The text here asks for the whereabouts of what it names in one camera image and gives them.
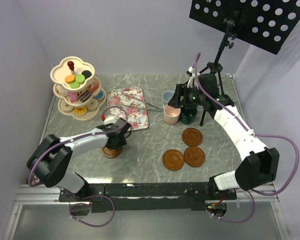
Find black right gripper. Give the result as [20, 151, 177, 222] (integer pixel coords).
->
[167, 83, 207, 109]

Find brown wooden coaster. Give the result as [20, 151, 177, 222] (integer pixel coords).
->
[181, 127, 203, 147]
[183, 146, 206, 168]
[162, 149, 185, 171]
[101, 147, 123, 159]

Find pink mug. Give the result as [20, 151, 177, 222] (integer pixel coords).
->
[163, 105, 181, 125]

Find floral serving tray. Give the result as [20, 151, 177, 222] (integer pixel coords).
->
[106, 87, 150, 131]

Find metal serving tongs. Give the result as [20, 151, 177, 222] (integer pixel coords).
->
[115, 92, 162, 113]

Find yellow toy tart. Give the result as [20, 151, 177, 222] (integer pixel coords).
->
[74, 106, 88, 117]

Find blue frosted toy donut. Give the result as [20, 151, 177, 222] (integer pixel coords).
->
[93, 90, 105, 101]

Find chocolate layer toy cake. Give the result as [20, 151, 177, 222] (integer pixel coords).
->
[78, 90, 92, 103]

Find pink toy cake slice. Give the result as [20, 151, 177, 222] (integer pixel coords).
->
[90, 83, 100, 94]

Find cream three-tier dessert stand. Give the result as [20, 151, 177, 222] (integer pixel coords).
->
[50, 56, 107, 122]

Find pink toy popsicle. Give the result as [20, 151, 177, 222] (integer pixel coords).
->
[68, 92, 78, 103]

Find white toy donut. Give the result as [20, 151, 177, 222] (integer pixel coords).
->
[60, 102, 74, 113]

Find green toy macaron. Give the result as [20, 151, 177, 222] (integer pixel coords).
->
[69, 81, 80, 89]
[75, 74, 86, 84]

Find black toy cookie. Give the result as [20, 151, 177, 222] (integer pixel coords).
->
[81, 70, 92, 79]

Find orange toy macaron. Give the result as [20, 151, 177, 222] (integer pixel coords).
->
[64, 74, 76, 84]

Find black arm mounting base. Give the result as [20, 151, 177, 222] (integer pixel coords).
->
[58, 182, 237, 213]

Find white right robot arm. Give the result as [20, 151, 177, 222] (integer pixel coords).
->
[168, 73, 280, 200]

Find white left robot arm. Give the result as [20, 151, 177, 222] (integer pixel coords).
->
[26, 118, 132, 201]

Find dark green mug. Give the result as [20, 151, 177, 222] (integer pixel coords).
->
[179, 108, 198, 125]

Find light blue mug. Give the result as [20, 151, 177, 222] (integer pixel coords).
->
[162, 90, 175, 107]

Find black perforated calibration board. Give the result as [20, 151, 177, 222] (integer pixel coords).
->
[189, 0, 300, 55]

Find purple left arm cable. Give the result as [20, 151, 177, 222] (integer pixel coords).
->
[27, 105, 130, 228]

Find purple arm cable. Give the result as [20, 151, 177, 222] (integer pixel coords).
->
[27, 105, 130, 228]
[192, 52, 300, 223]

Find aluminium frame rail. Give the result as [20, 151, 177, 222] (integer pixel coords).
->
[3, 184, 60, 240]

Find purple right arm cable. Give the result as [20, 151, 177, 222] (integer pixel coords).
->
[192, 52, 300, 223]

